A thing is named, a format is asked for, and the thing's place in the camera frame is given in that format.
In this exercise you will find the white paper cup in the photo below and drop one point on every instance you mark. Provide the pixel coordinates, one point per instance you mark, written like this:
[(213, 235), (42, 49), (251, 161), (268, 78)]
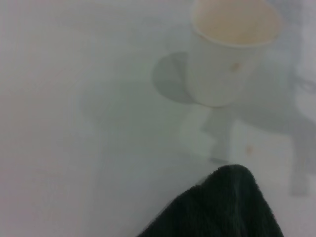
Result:
[(217, 74)]

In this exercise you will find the dark rag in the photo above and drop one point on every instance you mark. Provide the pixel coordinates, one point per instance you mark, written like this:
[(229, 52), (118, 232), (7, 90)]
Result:
[(217, 209)]

